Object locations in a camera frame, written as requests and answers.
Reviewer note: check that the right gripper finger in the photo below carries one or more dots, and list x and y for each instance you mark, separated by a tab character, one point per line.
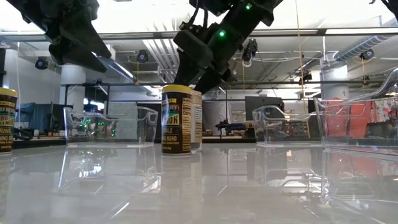
216	77
192	49

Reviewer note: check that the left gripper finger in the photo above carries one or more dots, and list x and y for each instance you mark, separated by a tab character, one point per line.
84	34
77	56

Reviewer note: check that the tan lid spice jar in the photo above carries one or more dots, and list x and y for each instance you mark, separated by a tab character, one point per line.
196	124

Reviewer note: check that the yellow lid spice jar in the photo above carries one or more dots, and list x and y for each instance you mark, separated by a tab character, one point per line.
7	124
175	124

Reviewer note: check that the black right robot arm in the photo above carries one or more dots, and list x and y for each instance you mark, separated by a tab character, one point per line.
264	9

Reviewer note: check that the black background robot arm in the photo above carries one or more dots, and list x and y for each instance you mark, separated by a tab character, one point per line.
230	126

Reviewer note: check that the black ceiling spotlight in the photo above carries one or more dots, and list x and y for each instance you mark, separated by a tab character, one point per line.
142	56
367	54
42	63

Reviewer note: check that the black monitor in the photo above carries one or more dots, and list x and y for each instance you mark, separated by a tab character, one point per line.
264	104

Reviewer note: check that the blue cloth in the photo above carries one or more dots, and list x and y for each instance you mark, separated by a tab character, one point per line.
34	116

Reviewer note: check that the clear plastic bin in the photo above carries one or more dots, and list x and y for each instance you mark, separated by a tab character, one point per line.
130	127
280	130
357	130

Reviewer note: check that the striped ceiling pipe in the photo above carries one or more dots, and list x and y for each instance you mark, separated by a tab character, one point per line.
363	45

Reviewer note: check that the black hanging camera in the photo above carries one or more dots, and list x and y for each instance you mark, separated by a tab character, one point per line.
306	76
250	49

